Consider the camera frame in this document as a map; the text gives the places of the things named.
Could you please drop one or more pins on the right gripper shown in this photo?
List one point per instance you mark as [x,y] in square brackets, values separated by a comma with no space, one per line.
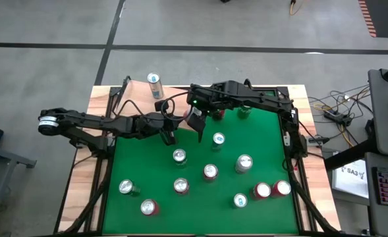
[203,97]

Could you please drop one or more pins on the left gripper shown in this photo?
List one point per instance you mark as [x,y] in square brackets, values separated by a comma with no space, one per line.
[154,124]

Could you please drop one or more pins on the green Sprite can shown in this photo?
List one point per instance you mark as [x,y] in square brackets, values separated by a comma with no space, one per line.
[126,186]
[244,113]
[179,155]

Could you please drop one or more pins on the blue silver Red Bull can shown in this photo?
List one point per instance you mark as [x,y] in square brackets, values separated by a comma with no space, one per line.
[240,200]
[155,87]
[218,140]

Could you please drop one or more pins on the red soda can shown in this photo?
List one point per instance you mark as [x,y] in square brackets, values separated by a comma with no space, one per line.
[283,187]
[263,190]
[147,206]

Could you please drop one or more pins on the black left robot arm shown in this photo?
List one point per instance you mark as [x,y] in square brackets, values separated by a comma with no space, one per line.
[91,121]

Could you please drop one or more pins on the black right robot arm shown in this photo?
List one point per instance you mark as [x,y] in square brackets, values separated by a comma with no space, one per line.
[266,98]

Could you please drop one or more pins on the green table mat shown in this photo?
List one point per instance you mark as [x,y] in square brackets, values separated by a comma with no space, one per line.
[207,214]

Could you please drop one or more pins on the black power strip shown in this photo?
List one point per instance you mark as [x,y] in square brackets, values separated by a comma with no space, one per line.
[337,116]

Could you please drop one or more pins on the grey metal cart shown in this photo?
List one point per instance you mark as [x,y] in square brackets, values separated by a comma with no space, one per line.
[16,158]

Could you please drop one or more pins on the white paper sign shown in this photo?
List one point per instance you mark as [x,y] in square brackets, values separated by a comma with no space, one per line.
[348,181]

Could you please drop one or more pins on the grey desk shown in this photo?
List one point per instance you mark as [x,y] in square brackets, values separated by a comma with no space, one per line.
[384,115]
[378,217]

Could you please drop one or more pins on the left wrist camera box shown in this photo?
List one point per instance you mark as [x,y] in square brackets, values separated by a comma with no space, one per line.
[160,105]

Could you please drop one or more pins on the wooden shelf black metal frame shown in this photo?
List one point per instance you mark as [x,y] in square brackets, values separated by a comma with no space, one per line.
[141,95]

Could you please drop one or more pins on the black metal rig frame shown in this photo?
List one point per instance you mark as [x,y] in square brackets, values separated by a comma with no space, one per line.
[103,197]

